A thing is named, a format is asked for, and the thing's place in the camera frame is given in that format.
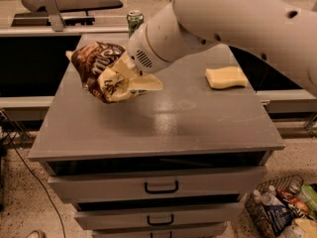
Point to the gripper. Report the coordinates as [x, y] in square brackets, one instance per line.
[143, 50]

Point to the brown chip bag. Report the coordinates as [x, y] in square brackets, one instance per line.
[93, 63]

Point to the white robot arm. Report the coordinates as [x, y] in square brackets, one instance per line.
[283, 36]

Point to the green soda can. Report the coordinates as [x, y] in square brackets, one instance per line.
[135, 19]

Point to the blue snack bag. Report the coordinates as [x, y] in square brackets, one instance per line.
[278, 216]

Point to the black bench seat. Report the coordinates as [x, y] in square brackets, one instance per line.
[38, 16]

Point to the yellow sponge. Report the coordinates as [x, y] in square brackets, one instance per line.
[226, 77]

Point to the grey drawer cabinet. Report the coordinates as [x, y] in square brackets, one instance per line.
[215, 143]

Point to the clear plastic water bottle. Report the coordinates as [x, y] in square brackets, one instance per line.
[269, 196]

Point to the white shoe tip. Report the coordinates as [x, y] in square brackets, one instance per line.
[37, 234]

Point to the red snack package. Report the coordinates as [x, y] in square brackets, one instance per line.
[289, 197]

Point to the green snack package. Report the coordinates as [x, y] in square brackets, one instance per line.
[309, 196]

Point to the cream package in basket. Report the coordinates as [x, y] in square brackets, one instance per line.
[308, 226]

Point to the left metal bracket post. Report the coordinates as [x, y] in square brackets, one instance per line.
[56, 20]

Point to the top drawer black handle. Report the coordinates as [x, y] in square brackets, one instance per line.
[161, 188]

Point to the drawer black handle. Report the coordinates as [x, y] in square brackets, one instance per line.
[160, 220]
[161, 188]
[161, 234]

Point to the middle drawer black handle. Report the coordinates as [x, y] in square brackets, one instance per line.
[160, 220]

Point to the bottom drawer black handle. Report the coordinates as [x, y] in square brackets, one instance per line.
[161, 234]

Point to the wire basket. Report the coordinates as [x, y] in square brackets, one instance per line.
[255, 207]

